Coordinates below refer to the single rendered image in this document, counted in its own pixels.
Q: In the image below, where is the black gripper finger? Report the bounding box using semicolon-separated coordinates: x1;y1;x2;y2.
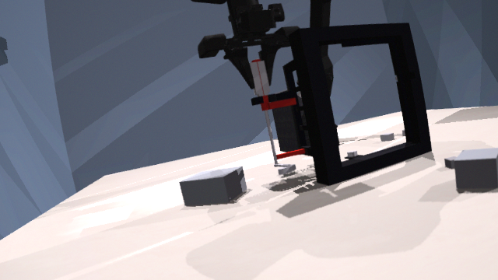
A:
258;43;283;86
223;47;254;89

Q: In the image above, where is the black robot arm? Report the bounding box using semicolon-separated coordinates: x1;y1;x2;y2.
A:
191;0;334;97

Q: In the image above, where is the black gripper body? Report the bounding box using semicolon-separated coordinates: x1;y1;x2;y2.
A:
198;0;299;58

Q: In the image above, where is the black rectangular frame with crossbars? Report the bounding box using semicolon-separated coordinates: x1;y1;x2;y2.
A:
250;23;432;186

